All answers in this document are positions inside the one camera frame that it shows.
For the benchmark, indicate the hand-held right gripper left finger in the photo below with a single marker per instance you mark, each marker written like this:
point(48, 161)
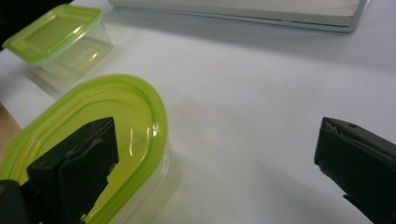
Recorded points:
point(77, 161)

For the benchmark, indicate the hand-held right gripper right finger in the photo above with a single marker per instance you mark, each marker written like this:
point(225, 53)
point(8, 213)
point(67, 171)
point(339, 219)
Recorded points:
point(361, 161)

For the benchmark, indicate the small clear container green lid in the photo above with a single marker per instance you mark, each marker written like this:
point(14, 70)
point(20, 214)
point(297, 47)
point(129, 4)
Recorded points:
point(59, 34)

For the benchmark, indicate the large clear container green lid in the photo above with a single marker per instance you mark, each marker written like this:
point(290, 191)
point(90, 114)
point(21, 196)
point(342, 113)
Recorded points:
point(137, 124)

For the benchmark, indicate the white table cover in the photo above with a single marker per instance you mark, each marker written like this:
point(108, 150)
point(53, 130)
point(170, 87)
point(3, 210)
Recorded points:
point(249, 109)

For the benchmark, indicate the grey flat board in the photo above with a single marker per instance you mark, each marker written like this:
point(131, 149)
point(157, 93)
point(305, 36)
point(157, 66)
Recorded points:
point(249, 9)

